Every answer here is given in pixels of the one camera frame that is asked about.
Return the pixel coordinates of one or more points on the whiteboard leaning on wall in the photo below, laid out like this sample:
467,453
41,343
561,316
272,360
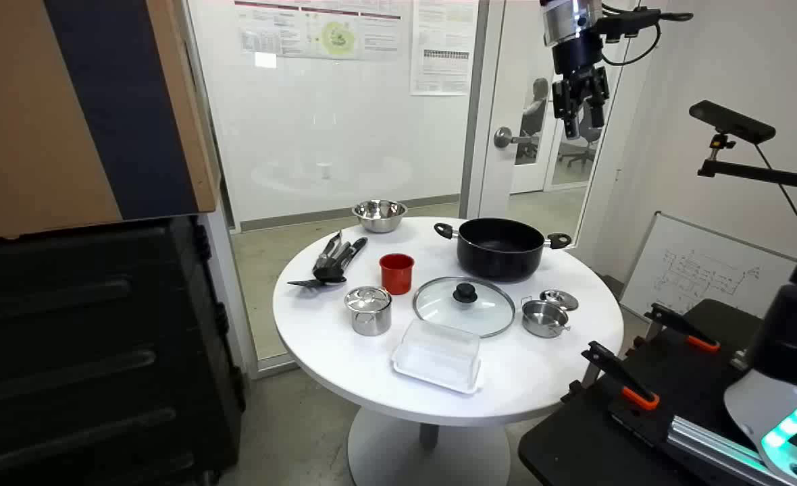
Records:
684,263

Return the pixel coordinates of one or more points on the black orange clamp front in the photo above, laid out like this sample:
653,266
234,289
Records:
630,390

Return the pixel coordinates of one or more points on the black drawer cabinet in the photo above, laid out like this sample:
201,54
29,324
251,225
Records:
114,361

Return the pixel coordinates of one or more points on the clear plastic container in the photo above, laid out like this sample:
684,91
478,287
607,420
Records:
441,357

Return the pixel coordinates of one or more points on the small steel pot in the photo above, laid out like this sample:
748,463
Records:
545,316

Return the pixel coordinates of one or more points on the round white table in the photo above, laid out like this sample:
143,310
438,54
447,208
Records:
411,433

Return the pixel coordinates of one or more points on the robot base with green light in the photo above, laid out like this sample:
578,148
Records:
764,399

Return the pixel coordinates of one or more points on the black kitchen utensils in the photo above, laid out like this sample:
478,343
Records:
334,259

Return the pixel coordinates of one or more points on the glass pot lid black knob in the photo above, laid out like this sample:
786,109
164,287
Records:
464,305

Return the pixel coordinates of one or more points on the black camera on stand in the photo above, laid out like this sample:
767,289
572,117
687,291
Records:
737,125

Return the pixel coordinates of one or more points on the black orange clamp rear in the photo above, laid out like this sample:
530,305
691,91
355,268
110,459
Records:
683,324

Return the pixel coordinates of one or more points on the wall posters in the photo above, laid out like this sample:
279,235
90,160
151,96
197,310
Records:
436,35

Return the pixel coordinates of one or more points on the steel cup with lid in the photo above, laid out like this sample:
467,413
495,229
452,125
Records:
370,310

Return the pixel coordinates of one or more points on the black orange clamp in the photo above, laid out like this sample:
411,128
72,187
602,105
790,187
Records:
630,390
683,324

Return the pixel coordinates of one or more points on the steel mixing bowl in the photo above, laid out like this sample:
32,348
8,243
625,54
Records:
379,216

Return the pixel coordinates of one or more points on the black side table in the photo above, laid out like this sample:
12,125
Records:
595,437

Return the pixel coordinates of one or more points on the door handle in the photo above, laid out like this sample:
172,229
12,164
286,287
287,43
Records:
503,137

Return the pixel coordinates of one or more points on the small steel lid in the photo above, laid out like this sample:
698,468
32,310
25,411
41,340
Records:
563,297

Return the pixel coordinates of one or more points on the black cooking pot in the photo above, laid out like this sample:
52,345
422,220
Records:
501,249

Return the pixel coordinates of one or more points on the red plastic cup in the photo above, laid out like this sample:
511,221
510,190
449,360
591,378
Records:
397,272

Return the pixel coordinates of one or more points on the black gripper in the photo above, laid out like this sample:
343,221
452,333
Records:
583,82

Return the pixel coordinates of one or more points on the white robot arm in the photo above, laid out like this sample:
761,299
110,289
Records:
578,32

